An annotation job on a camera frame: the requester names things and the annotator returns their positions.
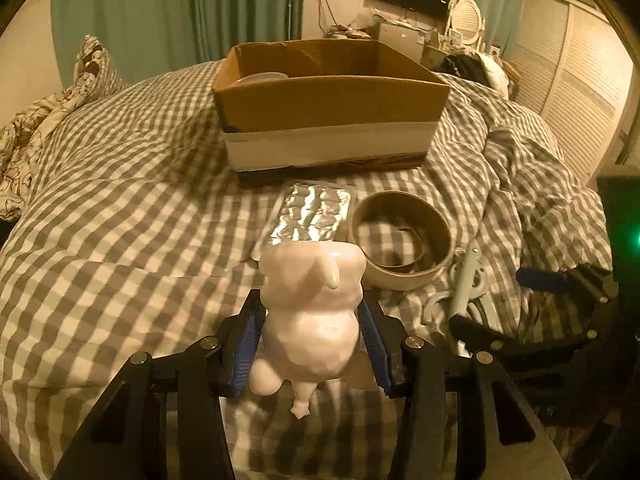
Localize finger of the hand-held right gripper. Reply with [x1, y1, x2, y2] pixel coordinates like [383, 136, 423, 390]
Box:
[448, 316, 598, 362]
[516, 265, 612, 303]

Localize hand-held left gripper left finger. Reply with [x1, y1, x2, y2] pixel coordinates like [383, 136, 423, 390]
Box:
[50, 289, 268, 480]

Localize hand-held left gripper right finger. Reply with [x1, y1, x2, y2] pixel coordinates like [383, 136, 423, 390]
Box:
[356, 296, 573, 480]

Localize white pig figurine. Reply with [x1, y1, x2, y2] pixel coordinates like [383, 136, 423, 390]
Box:
[250, 241, 363, 420]

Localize cardboard box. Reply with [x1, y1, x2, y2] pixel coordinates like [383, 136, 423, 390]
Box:
[212, 38, 451, 189]

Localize light grey plastic scissors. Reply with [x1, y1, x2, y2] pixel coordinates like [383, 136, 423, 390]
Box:
[424, 247, 494, 327]

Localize large brown tape roll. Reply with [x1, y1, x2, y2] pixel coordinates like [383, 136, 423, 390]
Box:
[349, 190, 454, 292]

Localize silver foil blister pack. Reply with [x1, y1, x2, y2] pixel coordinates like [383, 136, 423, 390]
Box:
[251, 182, 357, 262]

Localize white louvered wardrobe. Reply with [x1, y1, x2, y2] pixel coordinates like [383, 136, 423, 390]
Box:
[502, 0, 632, 181]

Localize grey checked blanket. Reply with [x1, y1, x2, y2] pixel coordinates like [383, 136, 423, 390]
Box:
[0, 56, 619, 480]

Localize black bag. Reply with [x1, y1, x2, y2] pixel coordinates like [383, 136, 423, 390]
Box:
[439, 53, 503, 88]

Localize white oval mirror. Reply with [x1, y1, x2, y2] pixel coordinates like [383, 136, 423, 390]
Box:
[449, 0, 487, 47]

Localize green curtain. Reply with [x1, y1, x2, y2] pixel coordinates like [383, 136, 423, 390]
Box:
[459, 0, 526, 58]
[49, 0, 307, 86]

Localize small grey cabinet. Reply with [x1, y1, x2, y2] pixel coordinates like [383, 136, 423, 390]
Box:
[376, 22, 430, 63]

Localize floral patterned quilt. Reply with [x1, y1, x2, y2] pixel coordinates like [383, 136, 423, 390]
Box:
[0, 34, 127, 222]

